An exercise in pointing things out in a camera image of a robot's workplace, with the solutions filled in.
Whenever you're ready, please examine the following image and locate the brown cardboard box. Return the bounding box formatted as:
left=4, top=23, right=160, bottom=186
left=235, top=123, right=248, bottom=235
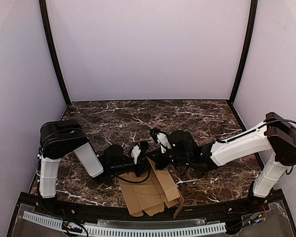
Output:
left=118, top=159, right=184, bottom=219

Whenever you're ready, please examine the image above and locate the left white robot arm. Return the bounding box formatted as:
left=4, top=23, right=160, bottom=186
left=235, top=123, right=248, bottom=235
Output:
left=38, top=119, right=151, bottom=198

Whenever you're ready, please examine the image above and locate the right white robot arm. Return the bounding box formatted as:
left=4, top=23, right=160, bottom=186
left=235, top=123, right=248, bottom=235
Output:
left=149, top=112, right=296, bottom=198

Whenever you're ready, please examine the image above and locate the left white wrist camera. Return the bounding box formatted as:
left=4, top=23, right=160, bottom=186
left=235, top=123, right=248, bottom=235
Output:
left=130, top=144, right=142, bottom=165

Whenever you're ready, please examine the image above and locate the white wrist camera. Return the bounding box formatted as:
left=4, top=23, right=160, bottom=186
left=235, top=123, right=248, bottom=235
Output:
left=150, top=127, right=171, bottom=154
left=130, top=144, right=142, bottom=165

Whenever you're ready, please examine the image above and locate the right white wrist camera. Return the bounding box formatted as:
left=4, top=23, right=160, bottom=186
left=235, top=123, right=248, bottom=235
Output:
left=150, top=127, right=171, bottom=154

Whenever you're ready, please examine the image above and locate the black front table rail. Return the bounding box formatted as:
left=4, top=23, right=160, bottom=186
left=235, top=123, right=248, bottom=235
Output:
left=42, top=198, right=249, bottom=222

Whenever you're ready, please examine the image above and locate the white slotted cable duct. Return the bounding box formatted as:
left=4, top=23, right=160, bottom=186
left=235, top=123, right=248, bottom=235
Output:
left=22, top=211, right=226, bottom=237

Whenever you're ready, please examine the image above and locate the right black frame post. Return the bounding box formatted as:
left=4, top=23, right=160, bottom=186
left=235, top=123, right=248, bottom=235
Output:
left=229, top=0, right=258, bottom=104

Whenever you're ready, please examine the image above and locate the black frame post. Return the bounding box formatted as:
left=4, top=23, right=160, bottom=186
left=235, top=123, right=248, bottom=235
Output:
left=229, top=0, right=258, bottom=104
left=38, top=0, right=71, bottom=106

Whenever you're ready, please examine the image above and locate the left black frame post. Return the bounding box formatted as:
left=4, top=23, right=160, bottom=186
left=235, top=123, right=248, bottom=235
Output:
left=38, top=0, right=71, bottom=106

